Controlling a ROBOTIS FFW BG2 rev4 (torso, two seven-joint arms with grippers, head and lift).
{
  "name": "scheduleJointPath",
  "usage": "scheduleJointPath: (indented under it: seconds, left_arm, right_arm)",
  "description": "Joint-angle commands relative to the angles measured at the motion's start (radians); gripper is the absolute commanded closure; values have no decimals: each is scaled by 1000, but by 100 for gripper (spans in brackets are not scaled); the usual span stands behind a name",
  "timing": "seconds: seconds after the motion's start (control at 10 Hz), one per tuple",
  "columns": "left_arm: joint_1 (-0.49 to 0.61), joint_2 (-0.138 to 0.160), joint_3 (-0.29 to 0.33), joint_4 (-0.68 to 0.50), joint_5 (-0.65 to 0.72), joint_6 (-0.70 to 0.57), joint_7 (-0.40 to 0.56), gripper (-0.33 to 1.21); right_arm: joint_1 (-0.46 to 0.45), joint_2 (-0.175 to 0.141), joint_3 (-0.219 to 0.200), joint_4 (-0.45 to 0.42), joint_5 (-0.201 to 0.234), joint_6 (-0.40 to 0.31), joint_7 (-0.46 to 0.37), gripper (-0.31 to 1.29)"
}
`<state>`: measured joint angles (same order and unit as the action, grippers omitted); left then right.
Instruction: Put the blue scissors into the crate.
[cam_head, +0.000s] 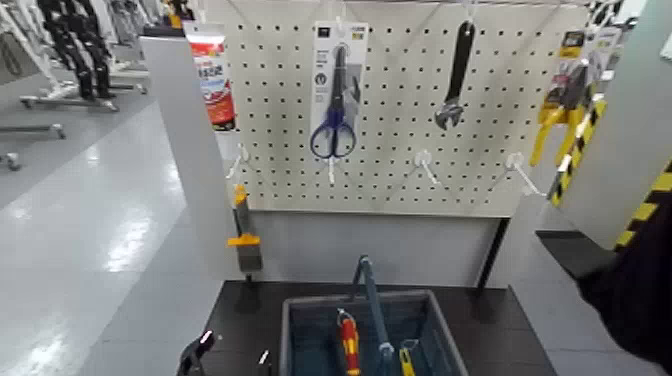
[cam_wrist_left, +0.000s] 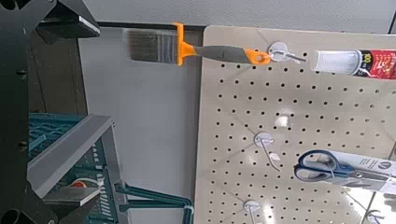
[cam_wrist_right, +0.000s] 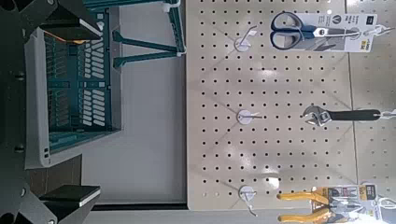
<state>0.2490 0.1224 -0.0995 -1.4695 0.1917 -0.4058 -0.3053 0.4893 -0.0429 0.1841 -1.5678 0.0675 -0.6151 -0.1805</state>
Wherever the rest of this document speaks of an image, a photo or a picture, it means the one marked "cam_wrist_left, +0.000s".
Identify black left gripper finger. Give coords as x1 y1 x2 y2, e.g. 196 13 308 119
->
41 186 101 224
35 0 101 45

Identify blue scissors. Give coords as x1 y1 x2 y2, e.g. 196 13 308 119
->
293 148 396 194

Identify grey shopping basket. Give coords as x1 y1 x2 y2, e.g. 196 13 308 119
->
27 112 125 224

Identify white pegboard hook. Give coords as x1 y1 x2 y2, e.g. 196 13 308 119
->
268 41 307 64
253 132 282 173
242 200 263 224

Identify beige pegboard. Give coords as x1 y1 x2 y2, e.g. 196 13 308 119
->
193 24 396 224

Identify red white sealant tube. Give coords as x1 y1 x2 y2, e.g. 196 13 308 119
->
311 49 396 80

